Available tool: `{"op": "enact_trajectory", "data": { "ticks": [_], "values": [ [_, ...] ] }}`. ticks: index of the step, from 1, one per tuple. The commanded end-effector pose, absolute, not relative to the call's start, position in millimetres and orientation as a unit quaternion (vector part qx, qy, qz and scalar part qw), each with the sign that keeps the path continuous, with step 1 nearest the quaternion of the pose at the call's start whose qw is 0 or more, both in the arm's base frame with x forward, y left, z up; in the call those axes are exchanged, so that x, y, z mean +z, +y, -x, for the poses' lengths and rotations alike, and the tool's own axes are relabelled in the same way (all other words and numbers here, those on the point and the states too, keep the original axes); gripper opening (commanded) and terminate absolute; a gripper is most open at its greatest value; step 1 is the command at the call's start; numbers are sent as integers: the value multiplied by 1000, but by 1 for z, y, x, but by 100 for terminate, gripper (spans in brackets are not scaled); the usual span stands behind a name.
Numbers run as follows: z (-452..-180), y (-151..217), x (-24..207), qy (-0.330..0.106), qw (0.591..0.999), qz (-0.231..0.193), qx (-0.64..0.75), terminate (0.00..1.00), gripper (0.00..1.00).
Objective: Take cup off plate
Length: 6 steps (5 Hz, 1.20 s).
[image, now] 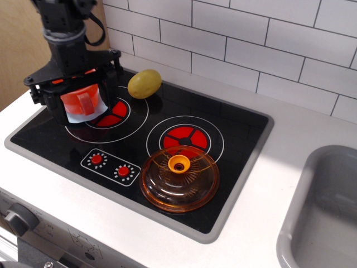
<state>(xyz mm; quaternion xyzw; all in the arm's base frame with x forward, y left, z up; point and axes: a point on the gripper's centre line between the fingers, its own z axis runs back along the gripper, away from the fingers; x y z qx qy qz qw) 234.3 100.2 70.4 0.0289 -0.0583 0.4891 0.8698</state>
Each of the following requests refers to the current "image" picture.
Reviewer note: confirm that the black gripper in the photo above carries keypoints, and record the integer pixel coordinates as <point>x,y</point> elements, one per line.
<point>70,68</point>

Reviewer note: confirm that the red plastic cup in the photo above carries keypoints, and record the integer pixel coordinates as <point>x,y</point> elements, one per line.
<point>82,101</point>

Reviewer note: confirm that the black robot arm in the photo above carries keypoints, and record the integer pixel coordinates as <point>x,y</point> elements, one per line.
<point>63,22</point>

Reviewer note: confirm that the light blue plate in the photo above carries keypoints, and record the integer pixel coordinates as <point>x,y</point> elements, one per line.
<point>79,118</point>

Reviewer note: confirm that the yellow toy potato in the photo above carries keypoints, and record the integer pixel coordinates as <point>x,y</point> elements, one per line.
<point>144,84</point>

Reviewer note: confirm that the wooden side panel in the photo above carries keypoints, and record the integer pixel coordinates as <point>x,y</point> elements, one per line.
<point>23,48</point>

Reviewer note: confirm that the black toy stove top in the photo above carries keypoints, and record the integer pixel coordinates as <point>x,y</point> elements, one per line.
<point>108,153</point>

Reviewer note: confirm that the orange transparent pot lid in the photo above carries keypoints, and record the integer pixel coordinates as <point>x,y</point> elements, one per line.
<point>179,179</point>

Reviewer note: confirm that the grey oven knob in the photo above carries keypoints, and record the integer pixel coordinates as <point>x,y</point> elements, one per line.
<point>21,219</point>

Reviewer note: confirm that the grey oven front panel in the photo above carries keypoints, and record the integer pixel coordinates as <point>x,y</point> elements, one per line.
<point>55,244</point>

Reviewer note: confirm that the grey sink basin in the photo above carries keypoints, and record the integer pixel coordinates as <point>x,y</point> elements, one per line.
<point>319,229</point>

